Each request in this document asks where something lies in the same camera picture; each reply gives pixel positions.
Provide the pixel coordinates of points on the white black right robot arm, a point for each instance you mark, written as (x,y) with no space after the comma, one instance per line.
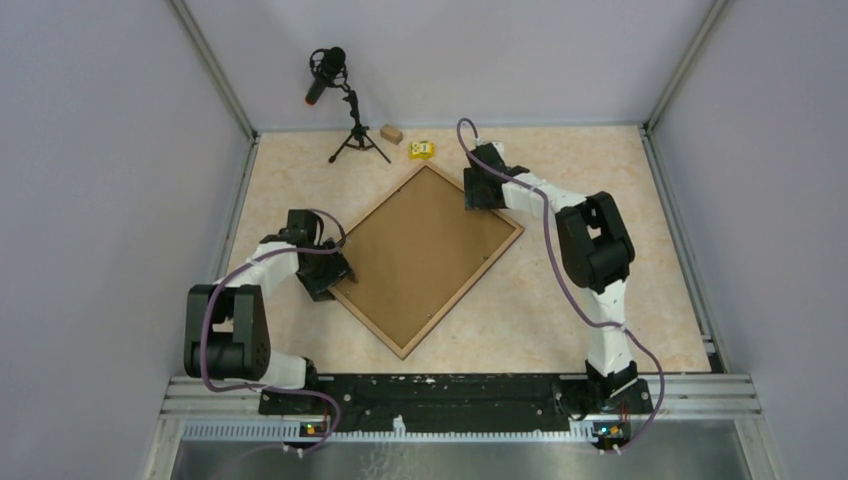
(596,252)

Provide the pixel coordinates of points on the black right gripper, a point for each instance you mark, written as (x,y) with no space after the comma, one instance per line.
(472,200)

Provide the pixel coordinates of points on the wooden picture frame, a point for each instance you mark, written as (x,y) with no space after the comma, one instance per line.
(464,291)

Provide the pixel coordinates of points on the small wooden block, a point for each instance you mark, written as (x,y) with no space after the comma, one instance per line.
(391,134)

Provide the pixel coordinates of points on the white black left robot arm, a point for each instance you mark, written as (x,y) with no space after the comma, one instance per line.
(227,338)

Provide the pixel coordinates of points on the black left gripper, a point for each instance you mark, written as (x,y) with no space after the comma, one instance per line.
(338,268)

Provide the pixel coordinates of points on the aluminium frame rail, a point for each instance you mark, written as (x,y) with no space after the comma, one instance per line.
(191,412)

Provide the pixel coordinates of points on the yellow toy car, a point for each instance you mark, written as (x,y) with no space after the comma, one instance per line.
(421,150)

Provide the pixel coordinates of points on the brown cardboard backing board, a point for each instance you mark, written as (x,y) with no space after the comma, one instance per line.
(424,258)

